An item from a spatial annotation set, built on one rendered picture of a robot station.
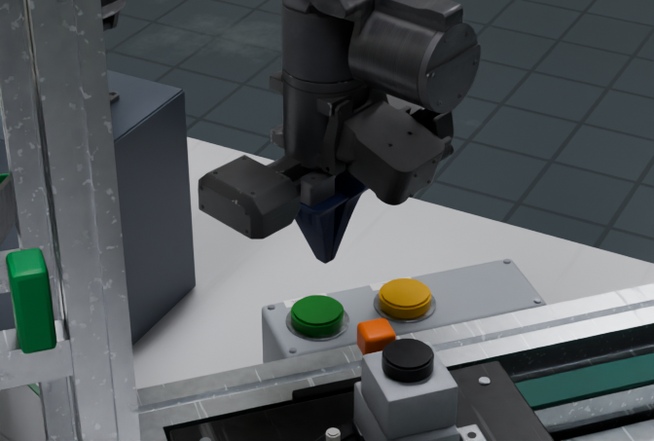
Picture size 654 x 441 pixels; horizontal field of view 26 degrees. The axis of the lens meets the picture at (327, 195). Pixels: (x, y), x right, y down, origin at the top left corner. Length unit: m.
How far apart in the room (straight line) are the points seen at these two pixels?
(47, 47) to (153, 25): 3.41
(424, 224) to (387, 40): 0.52
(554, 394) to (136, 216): 0.37
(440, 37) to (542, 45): 2.89
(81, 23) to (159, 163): 0.75
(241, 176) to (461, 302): 0.25
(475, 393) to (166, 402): 0.21
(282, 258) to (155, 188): 0.19
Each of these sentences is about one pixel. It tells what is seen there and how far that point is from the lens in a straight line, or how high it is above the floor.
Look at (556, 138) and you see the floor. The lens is 3.30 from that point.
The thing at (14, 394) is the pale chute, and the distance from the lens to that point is 0.72.
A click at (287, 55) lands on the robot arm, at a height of 1.20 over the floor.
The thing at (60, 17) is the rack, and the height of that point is 1.43.
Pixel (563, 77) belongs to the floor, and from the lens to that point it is 3.58.
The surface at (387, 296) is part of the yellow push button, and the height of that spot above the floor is 0.97.
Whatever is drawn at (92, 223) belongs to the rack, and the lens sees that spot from 0.46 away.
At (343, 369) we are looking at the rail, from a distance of 1.03.
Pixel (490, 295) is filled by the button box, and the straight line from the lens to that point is 1.10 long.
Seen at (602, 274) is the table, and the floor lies 0.86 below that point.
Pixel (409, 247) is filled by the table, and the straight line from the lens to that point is 1.33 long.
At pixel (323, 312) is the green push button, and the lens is 1.06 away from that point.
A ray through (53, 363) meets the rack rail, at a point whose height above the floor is 1.30.
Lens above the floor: 1.60
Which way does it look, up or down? 32 degrees down
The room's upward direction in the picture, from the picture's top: straight up
